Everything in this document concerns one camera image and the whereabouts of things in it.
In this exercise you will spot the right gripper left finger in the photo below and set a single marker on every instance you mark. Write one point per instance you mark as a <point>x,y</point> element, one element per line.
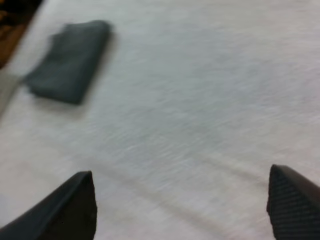
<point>65,212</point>

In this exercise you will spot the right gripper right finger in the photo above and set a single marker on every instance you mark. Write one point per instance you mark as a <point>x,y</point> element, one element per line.
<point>292,207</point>

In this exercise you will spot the folded grey-green towel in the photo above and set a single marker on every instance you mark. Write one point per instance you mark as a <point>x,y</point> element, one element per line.
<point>70,62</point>

